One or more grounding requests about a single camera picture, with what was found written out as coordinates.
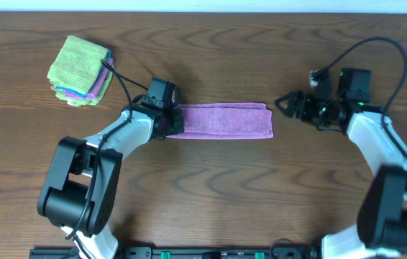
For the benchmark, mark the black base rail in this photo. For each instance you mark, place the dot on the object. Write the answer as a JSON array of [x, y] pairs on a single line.
[[280, 249]]

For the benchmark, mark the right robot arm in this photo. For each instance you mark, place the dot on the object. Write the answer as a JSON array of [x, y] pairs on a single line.
[[381, 226]]

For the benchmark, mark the purple microfiber cloth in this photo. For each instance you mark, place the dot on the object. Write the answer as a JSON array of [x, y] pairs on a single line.
[[226, 121]]

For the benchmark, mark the blue folded cloth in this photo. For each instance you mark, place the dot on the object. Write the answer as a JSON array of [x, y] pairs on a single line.
[[81, 76]]

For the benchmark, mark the purple folded cloth in stack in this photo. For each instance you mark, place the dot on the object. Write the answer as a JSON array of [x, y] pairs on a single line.
[[97, 90]]

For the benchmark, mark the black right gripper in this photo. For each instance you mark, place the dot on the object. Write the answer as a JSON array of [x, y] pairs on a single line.
[[304, 108]]

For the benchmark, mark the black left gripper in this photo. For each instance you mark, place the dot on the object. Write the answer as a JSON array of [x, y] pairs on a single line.
[[176, 121]]

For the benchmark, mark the bottom green folded cloth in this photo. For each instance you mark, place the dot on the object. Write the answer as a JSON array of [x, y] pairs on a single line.
[[73, 102]]

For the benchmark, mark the green folded cloth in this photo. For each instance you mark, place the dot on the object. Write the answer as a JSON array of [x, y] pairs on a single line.
[[77, 65], [73, 102]]

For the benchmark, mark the top green folded cloth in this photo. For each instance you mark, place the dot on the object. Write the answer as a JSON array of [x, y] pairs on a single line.
[[77, 65]]

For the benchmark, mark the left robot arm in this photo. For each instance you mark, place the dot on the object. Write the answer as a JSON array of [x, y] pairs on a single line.
[[80, 186]]

